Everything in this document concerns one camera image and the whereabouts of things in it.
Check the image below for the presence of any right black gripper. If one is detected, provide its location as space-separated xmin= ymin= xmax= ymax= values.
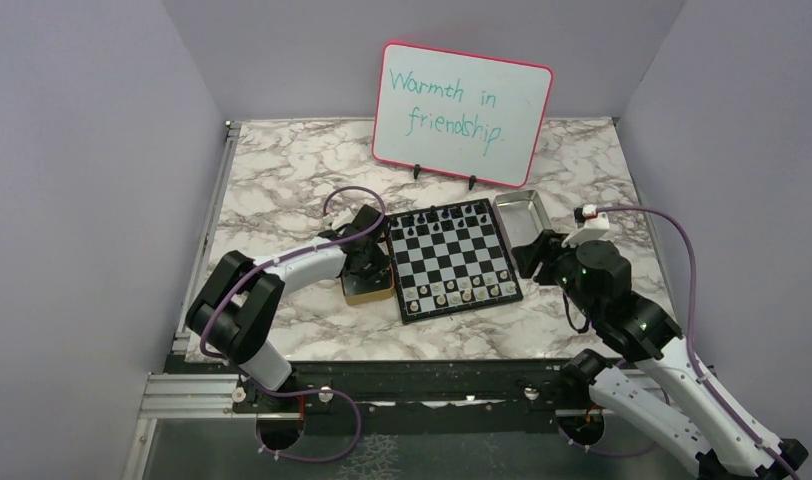
xmin=511 ymin=227 xmax=599 ymax=320

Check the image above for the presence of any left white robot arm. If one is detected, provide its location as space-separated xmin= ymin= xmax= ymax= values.
xmin=185 ymin=205 xmax=390 ymax=411

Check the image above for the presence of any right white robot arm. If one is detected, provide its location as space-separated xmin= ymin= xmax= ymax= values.
xmin=512 ymin=230 xmax=809 ymax=479

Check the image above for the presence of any gold tin with white pieces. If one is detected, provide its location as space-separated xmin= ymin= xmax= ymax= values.
xmin=340 ymin=268 xmax=395 ymax=307

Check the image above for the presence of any black and white chessboard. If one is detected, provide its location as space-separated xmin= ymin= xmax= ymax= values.
xmin=385 ymin=198 xmax=523 ymax=324

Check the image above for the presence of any empty silver metal tin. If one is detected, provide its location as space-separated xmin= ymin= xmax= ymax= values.
xmin=492 ymin=190 xmax=553 ymax=248

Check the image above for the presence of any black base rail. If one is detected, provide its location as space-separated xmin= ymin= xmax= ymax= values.
xmin=164 ymin=354 xmax=672 ymax=437

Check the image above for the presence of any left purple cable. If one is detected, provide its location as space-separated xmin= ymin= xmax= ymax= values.
xmin=199 ymin=186 xmax=389 ymax=465

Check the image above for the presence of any purple cable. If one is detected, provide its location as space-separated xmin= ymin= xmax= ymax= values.
xmin=556 ymin=204 xmax=805 ymax=480
xmin=199 ymin=186 xmax=389 ymax=465

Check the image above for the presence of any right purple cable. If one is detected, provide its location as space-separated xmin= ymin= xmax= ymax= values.
xmin=556 ymin=204 xmax=805 ymax=480

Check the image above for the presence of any white board with pink frame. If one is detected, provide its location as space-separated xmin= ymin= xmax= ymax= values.
xmin=371 ymin=42 xmax=554 ymax=188

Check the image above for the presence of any aluminium frame rail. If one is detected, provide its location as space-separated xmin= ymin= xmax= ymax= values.
xmin=124 ymin=120 xmax=301 ymax=480

